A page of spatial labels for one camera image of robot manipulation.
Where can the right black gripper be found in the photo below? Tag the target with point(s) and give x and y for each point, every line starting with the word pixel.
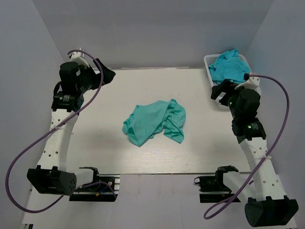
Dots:
pixel 224 87

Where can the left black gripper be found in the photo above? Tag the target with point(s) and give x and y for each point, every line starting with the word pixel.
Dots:
pixel 109 75

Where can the teal green t shirt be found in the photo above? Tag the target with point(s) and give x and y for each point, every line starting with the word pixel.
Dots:
pixel 148 120

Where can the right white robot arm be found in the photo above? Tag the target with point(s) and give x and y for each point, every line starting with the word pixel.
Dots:
pixel 266 202

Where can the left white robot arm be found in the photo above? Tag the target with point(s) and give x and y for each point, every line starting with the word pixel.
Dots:
pixel 50 175

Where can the blue t shirt in basket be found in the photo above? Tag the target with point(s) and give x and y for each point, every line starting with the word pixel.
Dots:
pixel 228 66

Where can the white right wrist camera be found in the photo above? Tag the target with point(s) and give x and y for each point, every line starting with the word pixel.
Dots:
pixel 251 82

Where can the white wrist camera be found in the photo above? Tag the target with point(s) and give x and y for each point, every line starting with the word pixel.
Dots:
pixel 251 82
pixel 78 57

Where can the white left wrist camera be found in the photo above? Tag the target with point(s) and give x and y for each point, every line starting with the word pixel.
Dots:
pixel 78 57

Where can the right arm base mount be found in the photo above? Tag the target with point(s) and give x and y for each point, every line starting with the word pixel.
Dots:
pixel 210 191

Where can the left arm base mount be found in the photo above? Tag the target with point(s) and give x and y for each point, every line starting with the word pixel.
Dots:
pixel 104 188

